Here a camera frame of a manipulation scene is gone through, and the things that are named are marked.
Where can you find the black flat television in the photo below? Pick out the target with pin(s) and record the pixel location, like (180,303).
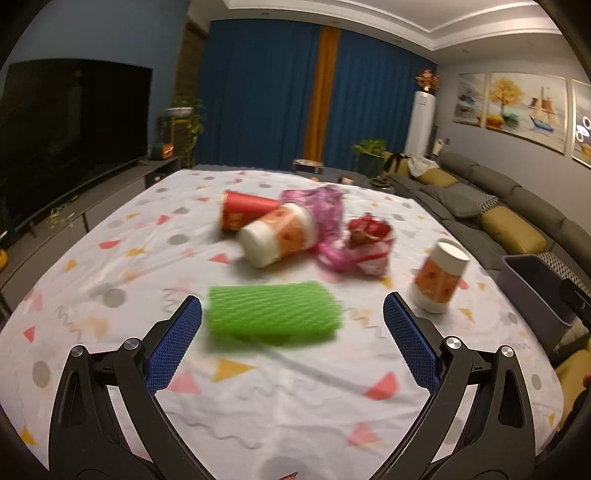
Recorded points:
(69,138)

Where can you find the grey plastic bin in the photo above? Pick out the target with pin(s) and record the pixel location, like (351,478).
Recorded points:
(526,300)

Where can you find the black white patterned pillow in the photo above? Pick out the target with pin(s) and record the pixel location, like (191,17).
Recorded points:
(565,267)
(487,200)

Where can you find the trailing potted plant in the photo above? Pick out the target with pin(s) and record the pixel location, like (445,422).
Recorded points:
(182,108)

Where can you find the grey yellow sofa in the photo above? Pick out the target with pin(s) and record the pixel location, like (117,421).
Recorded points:
(489,177)

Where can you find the small low table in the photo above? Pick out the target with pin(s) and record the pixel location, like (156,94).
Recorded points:
(308,165)

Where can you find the gold plant stand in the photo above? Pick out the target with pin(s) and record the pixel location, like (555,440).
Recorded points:
(180,138)

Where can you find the grey television stand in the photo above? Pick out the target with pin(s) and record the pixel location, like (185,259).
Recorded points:
(120,184)

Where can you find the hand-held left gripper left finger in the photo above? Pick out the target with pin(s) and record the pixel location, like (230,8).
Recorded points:
(175,346)

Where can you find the orange curtain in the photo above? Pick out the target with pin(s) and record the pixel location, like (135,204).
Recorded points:
(323,101)

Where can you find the framed sailboat tree painting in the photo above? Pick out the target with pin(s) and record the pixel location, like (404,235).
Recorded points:
(526,110)

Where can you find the small orange gadget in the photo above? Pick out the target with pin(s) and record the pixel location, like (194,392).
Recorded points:
(164,150)

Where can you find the large yellow pillow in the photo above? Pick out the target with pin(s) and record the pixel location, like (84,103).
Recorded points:
(512,230)

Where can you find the small red white plastic bag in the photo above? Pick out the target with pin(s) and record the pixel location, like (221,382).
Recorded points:
(371,249)

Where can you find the red gold flower decoration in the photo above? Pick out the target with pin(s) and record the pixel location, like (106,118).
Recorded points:
(427,79)

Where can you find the flat grey pillow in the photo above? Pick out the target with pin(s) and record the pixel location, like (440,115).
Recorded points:
(461,204)

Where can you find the framed grey sky painting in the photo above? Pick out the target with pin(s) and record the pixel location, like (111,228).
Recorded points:
(582,124)

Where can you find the small yellow pillow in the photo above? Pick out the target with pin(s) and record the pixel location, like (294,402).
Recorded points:
(436,177)

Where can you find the black yellow bag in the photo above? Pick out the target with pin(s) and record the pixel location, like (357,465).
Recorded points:
(395,165)

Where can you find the small framed painting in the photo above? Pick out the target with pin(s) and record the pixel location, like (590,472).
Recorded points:
(468,99)

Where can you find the blue curtain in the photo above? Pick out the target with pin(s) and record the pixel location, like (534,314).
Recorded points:
(383,101)
(258,92)

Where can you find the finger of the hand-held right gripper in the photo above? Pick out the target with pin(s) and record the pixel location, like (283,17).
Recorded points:
(577,297)

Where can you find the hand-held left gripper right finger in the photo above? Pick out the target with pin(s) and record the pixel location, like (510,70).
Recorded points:
(411,346)

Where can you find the white cloth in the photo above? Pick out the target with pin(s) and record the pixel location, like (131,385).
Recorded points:
(422,165)

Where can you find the pink plastic bag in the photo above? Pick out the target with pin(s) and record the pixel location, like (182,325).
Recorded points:
(325,212)

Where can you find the potted plant in green stand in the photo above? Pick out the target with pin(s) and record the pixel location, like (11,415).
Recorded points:
(369,154)

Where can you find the white orange paper cup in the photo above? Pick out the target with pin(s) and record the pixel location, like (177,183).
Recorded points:
(281,235)
(436,281)

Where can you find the green foam net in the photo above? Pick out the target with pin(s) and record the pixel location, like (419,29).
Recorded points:
(272,309)

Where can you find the printed white tablecloth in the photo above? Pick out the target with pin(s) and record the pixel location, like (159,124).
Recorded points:
(295,406)

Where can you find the red paper cup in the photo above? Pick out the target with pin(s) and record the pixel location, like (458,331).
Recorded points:
(240,212)

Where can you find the white standing air conditioner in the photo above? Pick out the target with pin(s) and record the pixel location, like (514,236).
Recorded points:
(420,124)

